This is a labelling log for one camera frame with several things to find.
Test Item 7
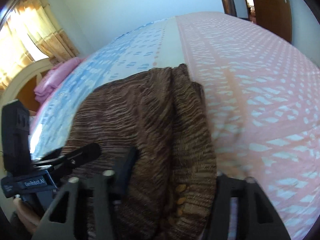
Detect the person's left hand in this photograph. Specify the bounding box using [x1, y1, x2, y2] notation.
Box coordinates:
[13, 198, 41, 235]

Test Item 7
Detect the brown knit sun-pattern sweater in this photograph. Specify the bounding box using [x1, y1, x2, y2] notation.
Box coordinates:
[62, 64, 216, 239]

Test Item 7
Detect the cream and wood headboard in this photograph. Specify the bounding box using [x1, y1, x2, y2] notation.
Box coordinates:
[1, 59, 53, 116]

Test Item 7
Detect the folded purple blanket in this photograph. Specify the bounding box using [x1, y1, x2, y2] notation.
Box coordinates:
[34, 57, 83, 105]

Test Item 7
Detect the yellow floral curtain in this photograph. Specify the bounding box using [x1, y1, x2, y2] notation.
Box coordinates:
[1, 0, 79, 91]

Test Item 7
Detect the blue pink polka-dot bedspread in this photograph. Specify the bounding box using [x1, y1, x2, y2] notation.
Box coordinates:
[30, 12, 319, 239]

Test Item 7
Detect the brown wooden door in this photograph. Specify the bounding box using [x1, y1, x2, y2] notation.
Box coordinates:
[253, 0, 292, 43]

